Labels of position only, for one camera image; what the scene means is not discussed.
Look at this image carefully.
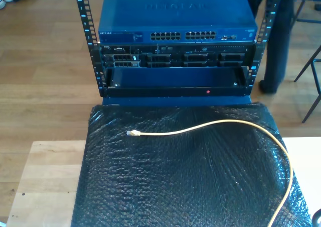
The black perforated rack post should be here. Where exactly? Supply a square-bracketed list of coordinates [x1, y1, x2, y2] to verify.
[73, 0, 106, 97]
[244, 0, 285, 96]

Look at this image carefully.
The blue network switch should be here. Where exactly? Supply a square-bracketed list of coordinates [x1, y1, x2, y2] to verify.
[97, 0, 259, 45]

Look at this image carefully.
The black bubble wrap mat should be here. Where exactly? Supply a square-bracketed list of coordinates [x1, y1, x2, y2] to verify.
[70, 101, 314, 227]

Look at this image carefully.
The blue rack base plate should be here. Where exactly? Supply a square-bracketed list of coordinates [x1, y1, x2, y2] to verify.
[102, 96, 252, 107]

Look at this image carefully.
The yellow network cable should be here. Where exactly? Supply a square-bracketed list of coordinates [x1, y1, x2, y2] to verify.
[125, 119, 293, 227]

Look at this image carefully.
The black rack server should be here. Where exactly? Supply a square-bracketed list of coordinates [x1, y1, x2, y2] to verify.
[99, 43, 256, 69]

